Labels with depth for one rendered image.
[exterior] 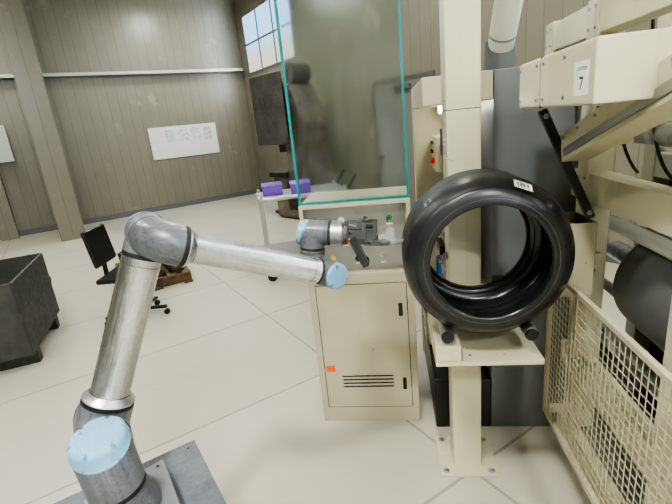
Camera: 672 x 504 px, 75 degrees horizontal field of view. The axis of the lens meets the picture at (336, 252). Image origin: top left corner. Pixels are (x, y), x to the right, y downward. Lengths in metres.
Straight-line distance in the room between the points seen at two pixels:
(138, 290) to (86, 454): 0.43
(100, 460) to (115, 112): 10.13
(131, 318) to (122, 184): 9.81
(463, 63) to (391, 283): 1.08
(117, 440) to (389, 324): 1.44
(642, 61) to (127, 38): 10.77
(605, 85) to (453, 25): 0.72
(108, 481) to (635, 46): 1.65
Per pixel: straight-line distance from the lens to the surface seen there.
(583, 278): 1.96
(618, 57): 1.26
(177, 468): 1.71
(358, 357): 2.44
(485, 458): 2.47
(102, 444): 1.37
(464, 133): 1.78
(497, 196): 1.44
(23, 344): 4.27
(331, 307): 2.32
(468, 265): 1.89
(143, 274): 1.36
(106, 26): 11.41
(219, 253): 1.26
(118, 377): 1.47
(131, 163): 11.16
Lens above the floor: 1.66
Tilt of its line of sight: 17 degrees down
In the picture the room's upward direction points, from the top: 6 degrees counter-clockwise
